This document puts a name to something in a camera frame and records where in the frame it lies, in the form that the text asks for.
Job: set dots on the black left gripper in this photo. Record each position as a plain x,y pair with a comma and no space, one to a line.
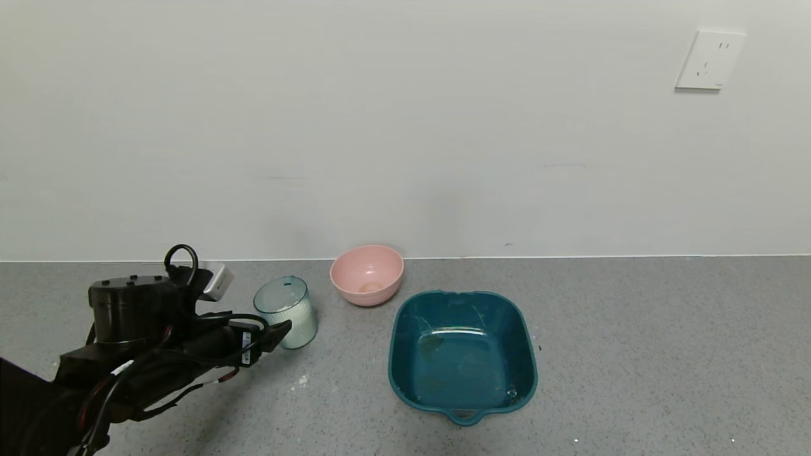
249,346

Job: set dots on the clear ribbed teal plastic cup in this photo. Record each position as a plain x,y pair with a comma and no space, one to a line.
285,299

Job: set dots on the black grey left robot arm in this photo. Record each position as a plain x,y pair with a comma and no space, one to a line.
127,310

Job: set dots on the spilled white powder patch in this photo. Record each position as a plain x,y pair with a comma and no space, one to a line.
302,381

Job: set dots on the pink plastic bowl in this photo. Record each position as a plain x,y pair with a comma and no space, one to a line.
367,275

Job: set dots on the teal square plastic tray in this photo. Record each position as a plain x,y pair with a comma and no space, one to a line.
462,361

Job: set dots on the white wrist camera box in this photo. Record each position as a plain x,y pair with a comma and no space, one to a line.
218,282

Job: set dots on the white wall socket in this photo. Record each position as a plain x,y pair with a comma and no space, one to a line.
709,60

